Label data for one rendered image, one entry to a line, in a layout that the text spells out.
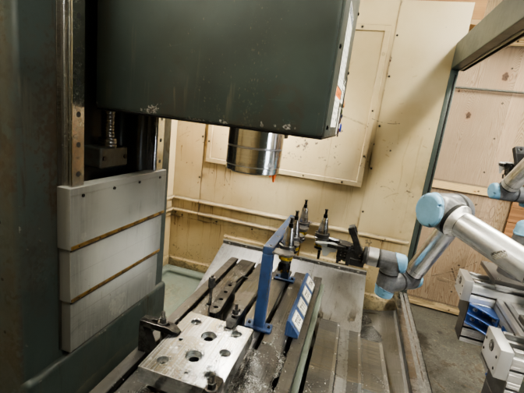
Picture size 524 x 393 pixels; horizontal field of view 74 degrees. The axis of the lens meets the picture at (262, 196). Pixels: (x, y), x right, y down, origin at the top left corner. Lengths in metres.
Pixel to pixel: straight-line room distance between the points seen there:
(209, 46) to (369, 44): 1.21
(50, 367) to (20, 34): 0.90
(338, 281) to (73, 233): 1.44
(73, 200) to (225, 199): 1.26
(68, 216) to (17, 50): 0.42
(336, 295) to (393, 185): 0.67
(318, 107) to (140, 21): 0.52
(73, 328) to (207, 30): 0.94
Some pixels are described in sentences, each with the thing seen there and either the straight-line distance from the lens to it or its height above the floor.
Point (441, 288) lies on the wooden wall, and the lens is 3.96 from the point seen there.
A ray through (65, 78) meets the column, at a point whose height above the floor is 1.70.
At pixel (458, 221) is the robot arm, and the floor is 1.42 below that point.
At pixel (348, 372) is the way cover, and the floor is 0.76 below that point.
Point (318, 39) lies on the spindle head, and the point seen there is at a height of 1.85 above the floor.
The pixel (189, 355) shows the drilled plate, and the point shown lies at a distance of 1.11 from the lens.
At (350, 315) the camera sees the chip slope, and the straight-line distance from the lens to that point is 1.94.
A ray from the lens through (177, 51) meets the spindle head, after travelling 0.99.
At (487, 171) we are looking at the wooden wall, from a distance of 3.73.
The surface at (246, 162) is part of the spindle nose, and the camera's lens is 0.94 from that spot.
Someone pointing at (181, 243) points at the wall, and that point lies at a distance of 2.40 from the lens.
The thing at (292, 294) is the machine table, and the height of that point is 0.90.
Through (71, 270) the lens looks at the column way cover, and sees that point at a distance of 1.15.
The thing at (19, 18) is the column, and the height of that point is 1.81.
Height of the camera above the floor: 1.66
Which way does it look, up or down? 13 degrees down
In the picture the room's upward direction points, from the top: 7 degrees clockwise
